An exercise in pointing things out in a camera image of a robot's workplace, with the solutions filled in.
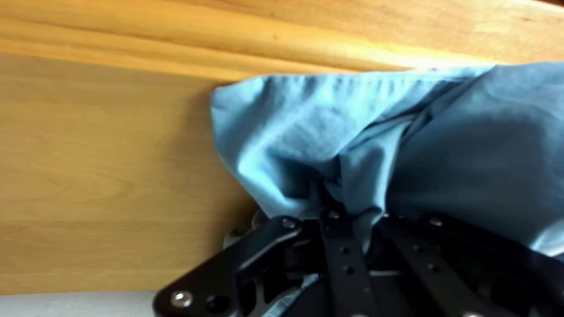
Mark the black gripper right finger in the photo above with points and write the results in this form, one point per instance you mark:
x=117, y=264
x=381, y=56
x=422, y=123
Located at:
x=459, y=276

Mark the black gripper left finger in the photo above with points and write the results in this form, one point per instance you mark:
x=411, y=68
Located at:
x=346, y=276

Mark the blue cloth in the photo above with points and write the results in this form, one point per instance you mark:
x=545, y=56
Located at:
x=469, y=147

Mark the wooden furniture panel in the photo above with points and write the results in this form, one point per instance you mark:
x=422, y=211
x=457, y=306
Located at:
x=106, y=147

